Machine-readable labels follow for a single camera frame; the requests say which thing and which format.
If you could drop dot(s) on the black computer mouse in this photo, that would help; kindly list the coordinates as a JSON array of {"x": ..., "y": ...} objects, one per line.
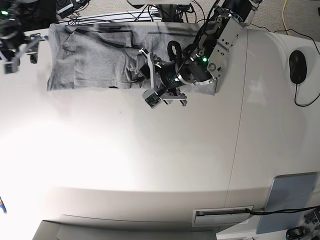
[{"x": 297, "y": 67}]

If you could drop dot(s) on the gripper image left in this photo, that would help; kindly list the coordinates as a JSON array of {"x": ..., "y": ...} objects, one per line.
[{"x": 10, "y": 52}]

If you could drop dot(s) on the black power adapter box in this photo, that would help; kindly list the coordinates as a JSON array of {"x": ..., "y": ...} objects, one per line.
[{"x": 64, "y": 8}]

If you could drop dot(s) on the blue orange pen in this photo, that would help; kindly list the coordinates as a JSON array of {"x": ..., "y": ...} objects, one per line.
[{"x": 2, "y": 206}]

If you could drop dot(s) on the black device bottom right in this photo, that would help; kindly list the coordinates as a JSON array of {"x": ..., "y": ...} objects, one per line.
[{"x": 296, "y": 233}]

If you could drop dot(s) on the white cable grommet tray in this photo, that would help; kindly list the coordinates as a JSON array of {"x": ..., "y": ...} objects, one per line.
[{"x": 211, "y": 217}]

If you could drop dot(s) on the grey laptop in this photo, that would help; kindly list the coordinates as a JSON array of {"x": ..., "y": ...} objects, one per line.
[{"x": 291, "y": 191}]

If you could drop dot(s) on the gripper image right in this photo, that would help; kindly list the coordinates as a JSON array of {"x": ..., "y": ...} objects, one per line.
[{"x": 165, "y": 83}]

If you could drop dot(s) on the grey T-shirt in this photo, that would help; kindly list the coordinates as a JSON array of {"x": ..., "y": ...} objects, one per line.
[{"x": 104, "y": 56}]

